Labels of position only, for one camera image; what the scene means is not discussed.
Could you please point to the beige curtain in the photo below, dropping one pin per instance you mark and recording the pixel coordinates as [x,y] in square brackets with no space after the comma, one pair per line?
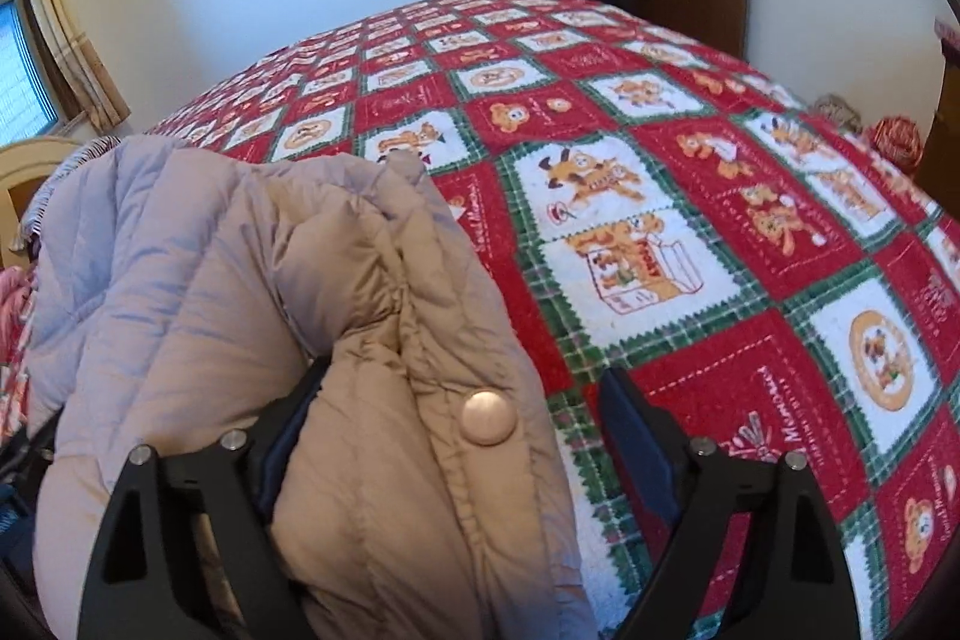
[82,48]

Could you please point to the cream wooden headboard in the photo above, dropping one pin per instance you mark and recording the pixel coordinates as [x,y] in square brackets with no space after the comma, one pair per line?
[30,175]

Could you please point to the grey patterned cloth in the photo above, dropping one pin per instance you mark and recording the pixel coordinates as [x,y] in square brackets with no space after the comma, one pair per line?
[834,114]

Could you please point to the red bag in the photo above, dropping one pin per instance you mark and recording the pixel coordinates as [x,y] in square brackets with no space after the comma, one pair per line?
[896,141]

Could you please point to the wooden dresser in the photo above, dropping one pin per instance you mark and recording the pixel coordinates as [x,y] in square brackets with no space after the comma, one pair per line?
[949,100]

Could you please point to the pink striped cloth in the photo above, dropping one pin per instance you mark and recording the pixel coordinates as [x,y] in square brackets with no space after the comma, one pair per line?
[13,325]

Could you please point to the red checked printed blanket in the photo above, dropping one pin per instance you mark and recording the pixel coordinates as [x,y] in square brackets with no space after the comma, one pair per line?
[675,220]

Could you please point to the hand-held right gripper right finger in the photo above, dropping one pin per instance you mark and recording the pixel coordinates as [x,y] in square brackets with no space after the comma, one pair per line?
[637,452]

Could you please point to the beige down coat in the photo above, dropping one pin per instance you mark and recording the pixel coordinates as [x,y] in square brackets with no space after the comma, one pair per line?
[225,280]

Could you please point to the striped pillow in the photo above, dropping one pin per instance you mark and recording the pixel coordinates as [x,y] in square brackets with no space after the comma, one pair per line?
[67,168]

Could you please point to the window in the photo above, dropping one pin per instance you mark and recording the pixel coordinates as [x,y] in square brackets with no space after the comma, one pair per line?
[19,70]

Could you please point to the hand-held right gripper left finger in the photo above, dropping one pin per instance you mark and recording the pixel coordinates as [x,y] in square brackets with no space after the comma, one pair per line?
[274,460]

